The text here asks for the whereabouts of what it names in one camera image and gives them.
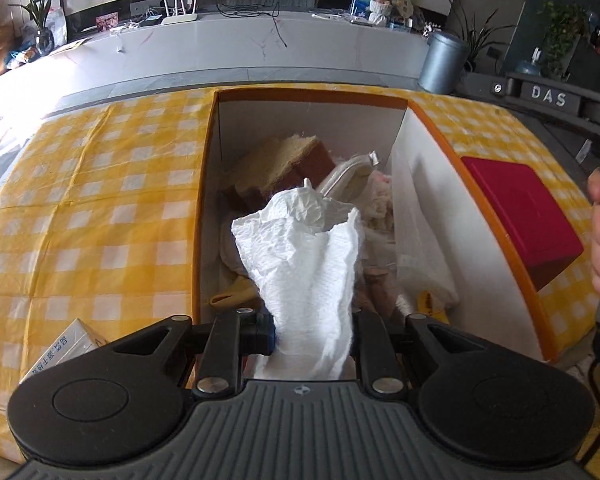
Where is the white marble television cabinet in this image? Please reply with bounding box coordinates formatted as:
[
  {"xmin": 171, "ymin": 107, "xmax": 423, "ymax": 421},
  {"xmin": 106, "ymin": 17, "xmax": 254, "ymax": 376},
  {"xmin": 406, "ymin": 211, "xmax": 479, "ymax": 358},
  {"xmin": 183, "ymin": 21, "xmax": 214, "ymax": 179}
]
[{"xmin": 0, "ymin": 9, "xmax": 432, "ymax": 127}]

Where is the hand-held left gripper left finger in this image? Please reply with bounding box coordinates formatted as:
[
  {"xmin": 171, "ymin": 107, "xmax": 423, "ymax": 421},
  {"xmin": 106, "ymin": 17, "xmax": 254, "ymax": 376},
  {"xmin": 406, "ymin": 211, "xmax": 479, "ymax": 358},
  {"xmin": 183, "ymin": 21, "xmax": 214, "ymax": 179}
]
[{"xmin": 102, "ymin": 309, "xmax": 277, "ymax": 399}]

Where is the blue water bottle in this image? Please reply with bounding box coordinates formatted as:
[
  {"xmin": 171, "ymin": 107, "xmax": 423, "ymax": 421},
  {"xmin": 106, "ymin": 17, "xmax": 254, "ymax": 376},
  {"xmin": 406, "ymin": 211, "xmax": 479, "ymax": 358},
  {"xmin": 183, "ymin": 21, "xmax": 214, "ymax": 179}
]
[{"xmin": 513, "ymin": 47, "xmax": 546, "ymax": 77}]

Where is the pink fluffy cloth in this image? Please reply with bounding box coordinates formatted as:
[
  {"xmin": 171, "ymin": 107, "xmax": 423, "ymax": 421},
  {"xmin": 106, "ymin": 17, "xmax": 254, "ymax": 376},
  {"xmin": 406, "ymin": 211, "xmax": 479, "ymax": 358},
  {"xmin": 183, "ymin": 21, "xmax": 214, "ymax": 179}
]
[{"xmin": 367, "ymin": 169, "xmax": 396, "ymax": 222}]

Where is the yellow checked tablecloth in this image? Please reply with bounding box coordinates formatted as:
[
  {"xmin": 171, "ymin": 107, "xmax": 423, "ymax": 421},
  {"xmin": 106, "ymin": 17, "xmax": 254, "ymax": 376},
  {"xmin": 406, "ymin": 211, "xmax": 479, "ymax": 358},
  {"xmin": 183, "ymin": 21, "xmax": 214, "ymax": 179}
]
[{"xmin": 0, "ymin": 82, "xmax": 600, "ymax": 462}]

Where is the grey metal trash can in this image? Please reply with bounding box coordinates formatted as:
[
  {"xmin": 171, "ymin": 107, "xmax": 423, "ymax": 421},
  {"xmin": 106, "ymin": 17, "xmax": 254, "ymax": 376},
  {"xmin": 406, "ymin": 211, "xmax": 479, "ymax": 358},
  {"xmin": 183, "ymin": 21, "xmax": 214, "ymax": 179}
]
[{"xmin": 418, "ymin": 31, "xmax": 470, "ymax": 95}]

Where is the clear plastic container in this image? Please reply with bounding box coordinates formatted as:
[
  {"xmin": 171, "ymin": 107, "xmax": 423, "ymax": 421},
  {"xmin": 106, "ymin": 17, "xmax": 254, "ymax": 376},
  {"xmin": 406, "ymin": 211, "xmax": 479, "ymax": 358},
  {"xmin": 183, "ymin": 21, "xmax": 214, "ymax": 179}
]
[{"xmin": 319, "ymin": 152, "xmax": 379, "ymax": 199}]

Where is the green plant in glass vase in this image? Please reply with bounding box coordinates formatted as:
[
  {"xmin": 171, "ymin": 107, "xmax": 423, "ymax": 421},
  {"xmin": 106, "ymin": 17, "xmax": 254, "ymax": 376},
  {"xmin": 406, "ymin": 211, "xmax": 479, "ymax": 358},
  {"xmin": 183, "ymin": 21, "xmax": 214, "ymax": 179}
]
[{"xmin": 9, "ymin": 0, "xmax": 69, "ymax": 56}]

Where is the white charger cable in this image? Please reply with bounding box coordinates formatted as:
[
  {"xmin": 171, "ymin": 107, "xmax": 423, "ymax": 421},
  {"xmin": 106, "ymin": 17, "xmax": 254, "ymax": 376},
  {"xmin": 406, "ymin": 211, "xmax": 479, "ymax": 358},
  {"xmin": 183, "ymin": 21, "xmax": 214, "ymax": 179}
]
[{"xmin": 112, "ymin": 22, "xmax": 146, "ymax": 54}]

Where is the blue snack bag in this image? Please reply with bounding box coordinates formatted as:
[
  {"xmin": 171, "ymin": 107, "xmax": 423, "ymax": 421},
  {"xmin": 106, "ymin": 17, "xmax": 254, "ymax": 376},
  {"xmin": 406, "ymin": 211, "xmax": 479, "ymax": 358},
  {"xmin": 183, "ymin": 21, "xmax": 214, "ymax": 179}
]
[{"xmin": 4, "ymin": 44, "xmax": 39, "ymax": 69}]

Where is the red box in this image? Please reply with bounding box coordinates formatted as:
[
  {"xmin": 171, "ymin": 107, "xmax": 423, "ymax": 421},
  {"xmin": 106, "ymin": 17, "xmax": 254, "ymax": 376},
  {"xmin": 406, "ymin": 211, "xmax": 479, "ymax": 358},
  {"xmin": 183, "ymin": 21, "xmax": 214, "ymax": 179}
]
[{"xmin": 460, "ymin": 156, "xmax": 585, "ymax": 292}]

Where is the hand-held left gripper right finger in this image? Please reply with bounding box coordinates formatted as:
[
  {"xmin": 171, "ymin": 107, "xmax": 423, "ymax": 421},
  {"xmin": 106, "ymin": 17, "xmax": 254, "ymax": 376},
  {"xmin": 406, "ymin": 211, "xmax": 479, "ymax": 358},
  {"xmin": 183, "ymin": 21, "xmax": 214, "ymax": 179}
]
[{"xmin": 352, "ymin": 309, "xmax": 496, "ymax": 398}]

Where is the long-leaf potted plant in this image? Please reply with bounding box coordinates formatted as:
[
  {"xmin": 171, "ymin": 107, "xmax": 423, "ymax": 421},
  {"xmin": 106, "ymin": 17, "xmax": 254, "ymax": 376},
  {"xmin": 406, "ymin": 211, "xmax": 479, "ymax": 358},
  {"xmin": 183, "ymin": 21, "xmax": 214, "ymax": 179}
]
[{"xmin": 444, "ymin": 0, "xmax": 506, "ymax": 74}]

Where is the orange-rimmed white cardboard box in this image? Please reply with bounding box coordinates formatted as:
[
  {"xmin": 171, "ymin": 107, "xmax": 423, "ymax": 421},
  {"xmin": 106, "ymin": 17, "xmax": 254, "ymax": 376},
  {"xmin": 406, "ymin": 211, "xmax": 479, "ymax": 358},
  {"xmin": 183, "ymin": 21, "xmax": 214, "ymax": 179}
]
[{"xmin": 192, "ymin": 84, "xmax": 557, "ymax": 382}]

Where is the brown fabric piece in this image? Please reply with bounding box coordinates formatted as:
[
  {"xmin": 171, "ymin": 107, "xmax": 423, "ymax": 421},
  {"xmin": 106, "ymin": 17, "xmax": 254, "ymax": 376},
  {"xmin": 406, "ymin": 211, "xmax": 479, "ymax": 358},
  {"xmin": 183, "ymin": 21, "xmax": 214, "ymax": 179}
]
[{"xmin": 359, "ymin": 259, "xmax": 407, "ymax": 317}]

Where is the white blue printed carton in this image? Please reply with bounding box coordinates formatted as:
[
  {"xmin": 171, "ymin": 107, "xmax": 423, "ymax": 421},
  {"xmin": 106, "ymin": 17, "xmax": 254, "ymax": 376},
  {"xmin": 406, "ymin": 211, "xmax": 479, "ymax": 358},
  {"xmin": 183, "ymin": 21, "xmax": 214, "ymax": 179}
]
[{"xmin": 18, "ymin": 317, "xmax": 114, "ymax": 386}]

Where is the white paper towel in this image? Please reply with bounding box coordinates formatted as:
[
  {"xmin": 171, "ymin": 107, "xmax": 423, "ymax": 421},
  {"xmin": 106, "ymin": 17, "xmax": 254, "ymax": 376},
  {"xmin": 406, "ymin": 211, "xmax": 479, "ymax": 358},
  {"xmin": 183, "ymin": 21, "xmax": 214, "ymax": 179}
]
[{"xmin": 231, "ymin": 178, "xmax": 365, "ymax": 382}]

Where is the yellow paper sheet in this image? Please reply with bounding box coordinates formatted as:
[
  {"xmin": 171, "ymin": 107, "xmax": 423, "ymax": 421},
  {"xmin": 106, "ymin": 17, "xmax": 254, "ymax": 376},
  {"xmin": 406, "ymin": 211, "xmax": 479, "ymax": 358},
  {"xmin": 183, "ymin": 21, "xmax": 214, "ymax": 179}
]
[{"xmin": 47, "ymin": 37, "xmax": 94, "ymax": 56}]

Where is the green blue picture board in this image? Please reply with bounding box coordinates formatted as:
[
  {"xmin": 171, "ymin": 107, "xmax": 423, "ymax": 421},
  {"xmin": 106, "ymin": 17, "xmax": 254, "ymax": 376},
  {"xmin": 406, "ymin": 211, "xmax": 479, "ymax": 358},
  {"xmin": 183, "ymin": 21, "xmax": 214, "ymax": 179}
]
[{"xmin": 353, "ymin": 0, "xmax": 416, "ymax": 24}]

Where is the leafy green potted plant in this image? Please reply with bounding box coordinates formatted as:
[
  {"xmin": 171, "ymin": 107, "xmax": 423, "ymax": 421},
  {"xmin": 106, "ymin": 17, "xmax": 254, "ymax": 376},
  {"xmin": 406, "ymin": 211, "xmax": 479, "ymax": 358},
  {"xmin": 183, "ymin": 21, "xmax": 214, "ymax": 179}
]
[{"xmin": 537, "ymin": 0, "xmax": 594, "ymax": 79}]

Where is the yellow brown sponge block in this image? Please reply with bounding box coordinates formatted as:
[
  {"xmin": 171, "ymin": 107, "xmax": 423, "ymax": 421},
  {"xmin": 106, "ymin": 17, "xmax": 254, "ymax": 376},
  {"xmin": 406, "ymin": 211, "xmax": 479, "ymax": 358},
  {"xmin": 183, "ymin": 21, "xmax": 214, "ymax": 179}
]
[{"xmin": 232, "ymin": 132, "xmax": 337, "ymax": 202}]

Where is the yellow rubber glove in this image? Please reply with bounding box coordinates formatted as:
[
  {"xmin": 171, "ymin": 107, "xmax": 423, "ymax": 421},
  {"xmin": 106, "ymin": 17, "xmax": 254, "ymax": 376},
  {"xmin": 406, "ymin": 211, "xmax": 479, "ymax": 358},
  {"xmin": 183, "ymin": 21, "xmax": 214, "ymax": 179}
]
[{"xmin": 209, "ymin": 279, "xmax": 266, "ymax": 312}]

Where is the white router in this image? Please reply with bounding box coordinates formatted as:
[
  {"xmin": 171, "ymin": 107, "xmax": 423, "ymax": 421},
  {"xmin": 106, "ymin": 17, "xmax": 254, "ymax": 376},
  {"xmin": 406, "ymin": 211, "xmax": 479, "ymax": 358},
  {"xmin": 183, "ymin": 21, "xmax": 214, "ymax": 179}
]
[{"xmin": 160, "ymin": 0, "xmax": 201, "ymax": 26}]

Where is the brown teddy bear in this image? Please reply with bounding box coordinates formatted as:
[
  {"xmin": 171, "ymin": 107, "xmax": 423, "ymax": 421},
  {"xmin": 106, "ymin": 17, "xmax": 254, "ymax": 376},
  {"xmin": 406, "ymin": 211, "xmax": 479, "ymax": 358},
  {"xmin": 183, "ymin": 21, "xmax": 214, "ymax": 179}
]
[{"xmin": 368, "ymin": 0, "xmax": 396, "ymax": 24}]

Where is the black picture frame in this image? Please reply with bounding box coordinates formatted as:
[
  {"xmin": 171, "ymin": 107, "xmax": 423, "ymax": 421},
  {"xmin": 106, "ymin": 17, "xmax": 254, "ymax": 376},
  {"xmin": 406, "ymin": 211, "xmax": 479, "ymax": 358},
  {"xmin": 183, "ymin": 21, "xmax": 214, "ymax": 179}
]
[{"xmin": 44, "ymin": 0, "xmax": 67, "ymax": 44}]

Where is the black cable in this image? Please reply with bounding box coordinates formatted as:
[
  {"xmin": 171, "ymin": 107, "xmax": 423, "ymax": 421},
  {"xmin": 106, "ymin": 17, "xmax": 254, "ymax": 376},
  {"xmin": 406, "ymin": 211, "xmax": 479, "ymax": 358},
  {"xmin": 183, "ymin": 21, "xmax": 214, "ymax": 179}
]
[{"xmin": 217, "ymin": 2, "xmax": 289, "ymax": 49}]

